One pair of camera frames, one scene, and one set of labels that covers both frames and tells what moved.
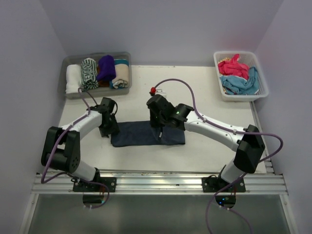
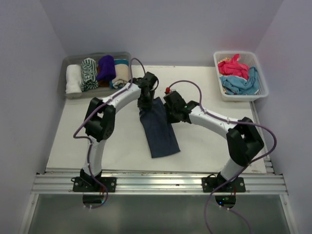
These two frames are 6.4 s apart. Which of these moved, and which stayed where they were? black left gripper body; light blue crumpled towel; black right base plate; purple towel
Moved: black left gripper body
Stayed: black right base plate; purple towel; light blue crumpled towel
